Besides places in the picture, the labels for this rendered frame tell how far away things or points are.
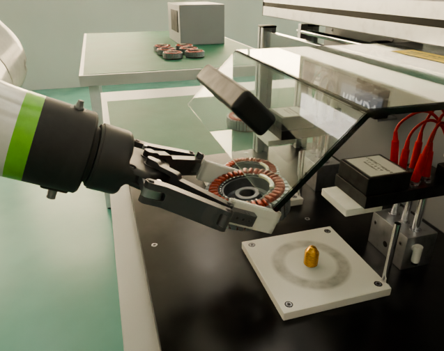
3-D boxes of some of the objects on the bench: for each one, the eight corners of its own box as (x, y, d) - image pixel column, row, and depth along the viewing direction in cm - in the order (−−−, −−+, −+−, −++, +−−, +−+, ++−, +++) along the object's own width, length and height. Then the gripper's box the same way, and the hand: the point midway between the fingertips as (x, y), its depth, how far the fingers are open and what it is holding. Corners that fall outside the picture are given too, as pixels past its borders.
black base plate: (185, 487, 33) (184, 471, 32) (126, 173, 88) (125, 164, 87) (586, 352, 45) (594, 338, 44) (314, 150, 100) (315, 142, 99)
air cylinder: (399, 270, 55) (408, 237, 52) (366, 240, 61) (373, 209, 59) (429, 264, 56) (438, 231, 54) (394, 235, 63) (401, 205, 60)
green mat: (116, 170, 89) (116, 170, 89) (106, 102, 142) (106, 101, 142) (450, 131, 114) (450, 130, 114) (336, 84, 166) (337, 84, 166)
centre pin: (307, 268, 53) (309, 252, 52) (300, 260, 55) (302, 244, 54) (320, 265, 54) (322, 249, 53) (313, 257, 56) (315, 242, 54)
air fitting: (413, 267, 54) (418, 248, 52) (407, 261, 55) (412, 244, 53) (420, 265, 54) (425, 247, 53) (414, 260, 55) (419, 242, 54)
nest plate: (283, 321, 47) (284, 313, 46) (241, 248, 60) (241, 241, 59) (390, 295, 50) (392, 287, 50) (329, 232, 63) (330, 225, 63)
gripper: (81, 147, 55) (220, 186, 64) (78, 240, 34) (283, 277, 44) (97, 97, 52) (239, 145, 62) (104, 164, 32) (314, 220, 42)
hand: (245, 196), depth 52 cm, fingers closed on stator, 11 cm apart
